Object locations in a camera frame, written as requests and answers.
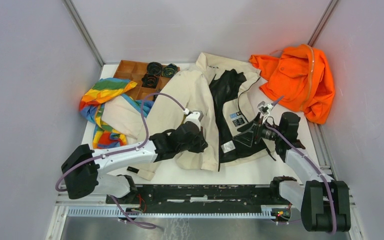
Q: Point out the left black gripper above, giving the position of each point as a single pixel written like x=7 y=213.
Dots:
x=202 y=144

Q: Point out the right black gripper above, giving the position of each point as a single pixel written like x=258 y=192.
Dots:
x=245 y=138

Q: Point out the beige zip jacket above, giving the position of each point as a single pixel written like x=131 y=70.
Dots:
x=213 y=94

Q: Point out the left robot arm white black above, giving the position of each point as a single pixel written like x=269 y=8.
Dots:
x=87 y=171

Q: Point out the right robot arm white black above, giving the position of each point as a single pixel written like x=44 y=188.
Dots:
x=323 y=202

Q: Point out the orange jacket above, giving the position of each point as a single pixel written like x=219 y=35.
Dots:
x=300 y=79

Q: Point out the black rolled sock near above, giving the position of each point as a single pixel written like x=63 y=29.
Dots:
x=155 y=94

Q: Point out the black rolled sock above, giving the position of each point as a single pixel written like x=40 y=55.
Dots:
x=155 y=94
x=169 y=70
x=154 y=68
x=150 y=81

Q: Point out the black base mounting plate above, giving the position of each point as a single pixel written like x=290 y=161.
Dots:
x=204 y=199

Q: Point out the black rolled sock far right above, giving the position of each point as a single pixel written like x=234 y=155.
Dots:
x=169 y=70

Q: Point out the black rolled sock middle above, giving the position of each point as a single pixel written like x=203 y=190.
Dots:
x=150 y=81

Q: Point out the black rolled sock far left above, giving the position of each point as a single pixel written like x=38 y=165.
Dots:
x=154 y=68

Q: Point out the rainbow striped garment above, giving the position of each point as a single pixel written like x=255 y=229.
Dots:
x=102 y=96

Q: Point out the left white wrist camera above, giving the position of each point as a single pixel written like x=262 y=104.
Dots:
x=193 y=116

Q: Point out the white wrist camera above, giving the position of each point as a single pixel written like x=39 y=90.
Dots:
x=193 y=116
x=265 y=110

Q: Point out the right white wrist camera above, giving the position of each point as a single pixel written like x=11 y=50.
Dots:
x=265 y=110

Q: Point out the aluminium frame rail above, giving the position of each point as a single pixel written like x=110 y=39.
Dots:
x=103 y=206

